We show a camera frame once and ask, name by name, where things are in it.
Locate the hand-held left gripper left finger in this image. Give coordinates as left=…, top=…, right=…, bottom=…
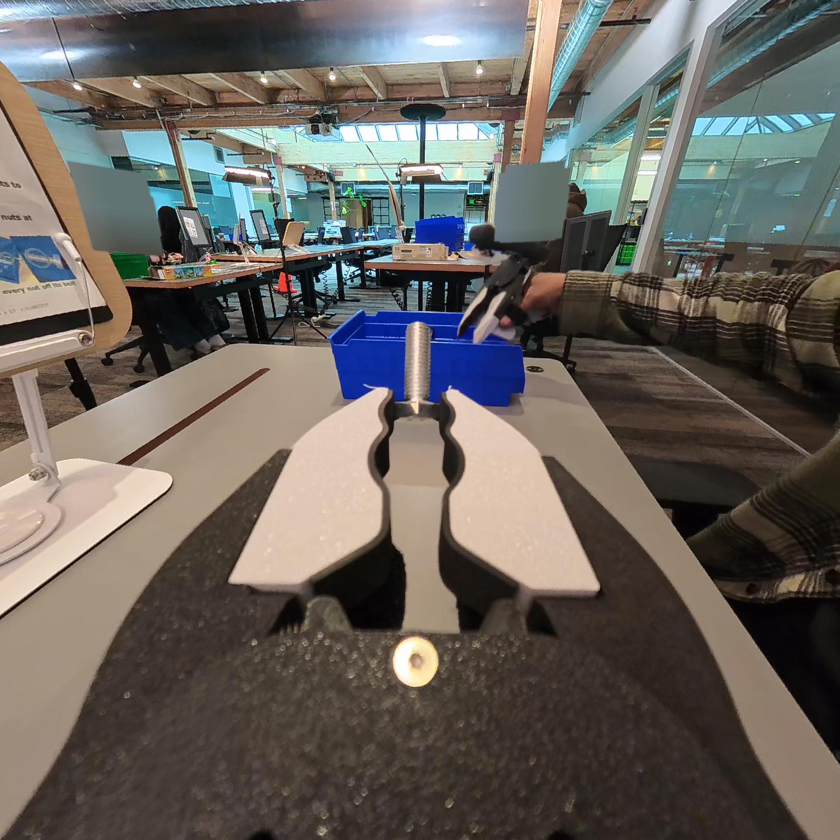
left=228, top=387, right=395, bottom=593

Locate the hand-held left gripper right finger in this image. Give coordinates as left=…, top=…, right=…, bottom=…
left=441, top=388, right=602, bottom=600

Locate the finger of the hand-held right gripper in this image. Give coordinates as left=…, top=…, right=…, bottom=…
left=457, top=289, right=500, bottom=340
left=472, top=294, right=520, bottom=347

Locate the steel hex bolt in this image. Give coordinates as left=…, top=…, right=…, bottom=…
left=392, top=321, right=449, bottom=421

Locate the blue plastic bin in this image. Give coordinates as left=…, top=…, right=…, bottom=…
left=328, top=309, right=526, bottom=406

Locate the person's right forearm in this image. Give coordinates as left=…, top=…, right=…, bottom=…
left=559, top=269, right=840, bottom=398

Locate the person's right hand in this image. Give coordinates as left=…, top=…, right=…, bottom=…
left=500, top=269, right=568, bottom=328

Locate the small blue bin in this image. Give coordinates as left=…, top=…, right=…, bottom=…
left=414, top=216, right=466, bottom=252

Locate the black office chair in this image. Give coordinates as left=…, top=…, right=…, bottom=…
left=560, top=210, right=629, bottom=358

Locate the white stand base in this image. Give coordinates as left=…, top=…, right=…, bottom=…
left=0, top=233, right=174, bottom=619

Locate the long wooden office desk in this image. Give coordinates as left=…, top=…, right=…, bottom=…
left=121, top=259, right=286, bottom=378

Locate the person's torso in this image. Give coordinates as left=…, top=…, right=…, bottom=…
left=682, top=430, right=840, bottom=756

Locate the framed desk sign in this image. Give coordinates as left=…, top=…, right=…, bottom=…
left=176, top=206, right=212, bottom=248

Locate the black round-top post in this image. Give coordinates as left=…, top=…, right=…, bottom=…
left=399, top=103, right=448, bottom=227

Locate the black camera tripod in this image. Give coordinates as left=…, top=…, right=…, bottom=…
left=266, top=164, right=329, bottom=345

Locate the silver spiral ceiling duct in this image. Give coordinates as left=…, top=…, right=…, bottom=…
left=548, top=0, right=614, bottom=112

